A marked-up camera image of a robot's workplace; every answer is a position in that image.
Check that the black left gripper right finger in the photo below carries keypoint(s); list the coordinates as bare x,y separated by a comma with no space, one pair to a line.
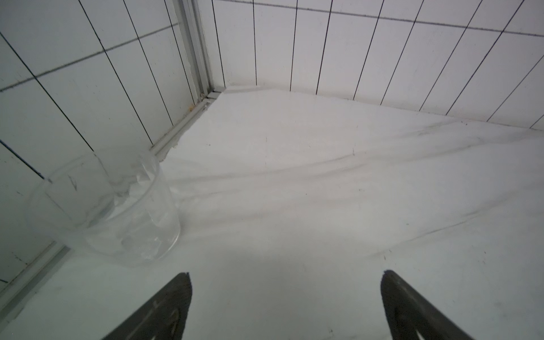
411,316

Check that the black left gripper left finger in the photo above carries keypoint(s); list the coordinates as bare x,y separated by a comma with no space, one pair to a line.
163,316

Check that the clear glass cup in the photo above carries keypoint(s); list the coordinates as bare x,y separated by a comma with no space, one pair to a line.
114,203

